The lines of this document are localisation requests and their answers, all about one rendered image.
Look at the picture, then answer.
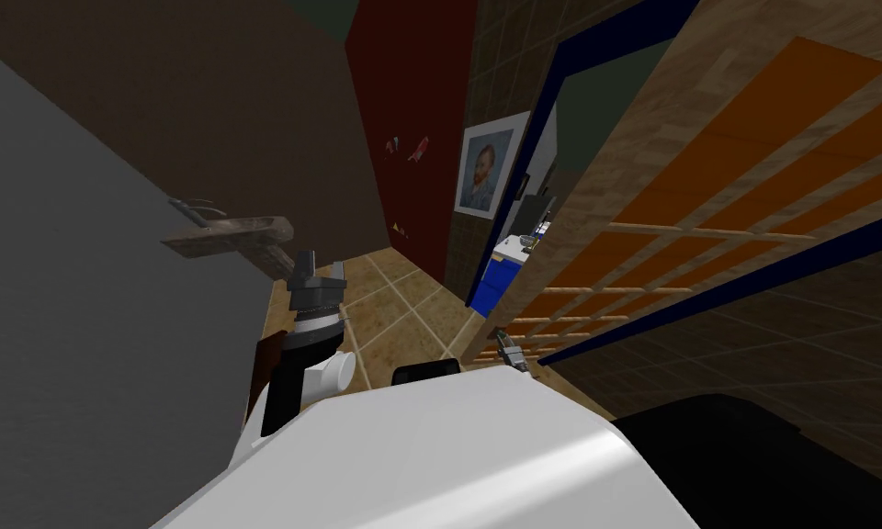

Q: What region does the wooden door with orange panels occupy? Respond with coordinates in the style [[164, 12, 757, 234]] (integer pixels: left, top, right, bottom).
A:
[[458, 0, 882, 368]]

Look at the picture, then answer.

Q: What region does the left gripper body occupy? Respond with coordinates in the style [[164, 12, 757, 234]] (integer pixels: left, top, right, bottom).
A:
[[286, 275, 347, 315]]

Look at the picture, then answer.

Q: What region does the framed portrait painting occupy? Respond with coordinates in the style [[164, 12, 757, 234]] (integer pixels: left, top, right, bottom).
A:
[[453, 110, 533, 221]]

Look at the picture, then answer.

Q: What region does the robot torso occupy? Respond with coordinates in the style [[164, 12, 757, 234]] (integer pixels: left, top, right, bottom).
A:
[[149, 359, 701, 529]]

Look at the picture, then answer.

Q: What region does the blue cabinet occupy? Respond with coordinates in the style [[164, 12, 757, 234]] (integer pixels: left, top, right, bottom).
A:
[[472, 219, 554, 319]]

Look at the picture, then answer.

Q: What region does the brown wall sink with tap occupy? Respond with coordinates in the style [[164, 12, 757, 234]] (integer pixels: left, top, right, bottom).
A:
[[160, 196, 297, 283]]

